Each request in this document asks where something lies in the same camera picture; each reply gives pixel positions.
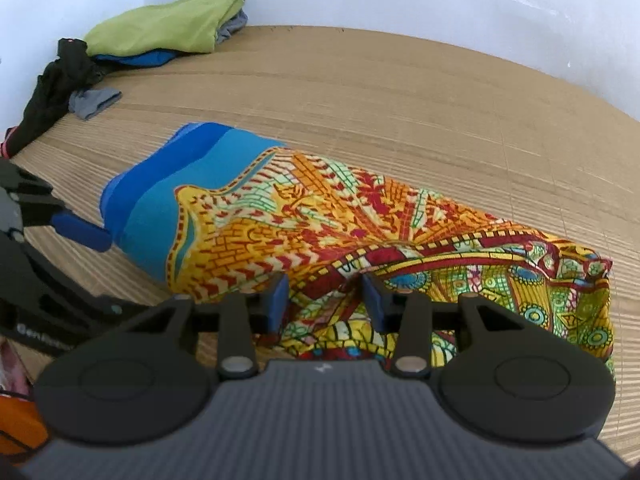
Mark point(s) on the green folded cloth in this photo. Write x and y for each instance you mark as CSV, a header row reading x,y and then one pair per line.
x,y
165,20

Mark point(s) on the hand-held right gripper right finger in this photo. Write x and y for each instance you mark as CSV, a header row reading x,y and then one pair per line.
x,y
374,305

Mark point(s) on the black garment with pink trim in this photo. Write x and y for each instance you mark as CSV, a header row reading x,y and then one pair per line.
x,y
50,90

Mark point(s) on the colourful printed blue cloth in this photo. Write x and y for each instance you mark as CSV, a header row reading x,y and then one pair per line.
x,y
350,220

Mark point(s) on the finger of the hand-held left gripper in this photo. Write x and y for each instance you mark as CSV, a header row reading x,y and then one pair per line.
x,y
82,232
75,310

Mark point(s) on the pink patterned cloth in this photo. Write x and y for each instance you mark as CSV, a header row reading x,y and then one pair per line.
x,y
12,365

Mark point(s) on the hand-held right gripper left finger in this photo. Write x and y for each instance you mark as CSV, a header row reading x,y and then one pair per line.
x,y
277,305

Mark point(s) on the orange cloth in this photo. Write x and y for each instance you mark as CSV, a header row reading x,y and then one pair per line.
x,y
20,420

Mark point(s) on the plain blue cloth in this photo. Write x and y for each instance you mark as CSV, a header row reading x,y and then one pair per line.
x,y
135,58

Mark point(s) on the grey cloth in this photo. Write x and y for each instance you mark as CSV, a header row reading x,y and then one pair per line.
x,y
232,25
92,102

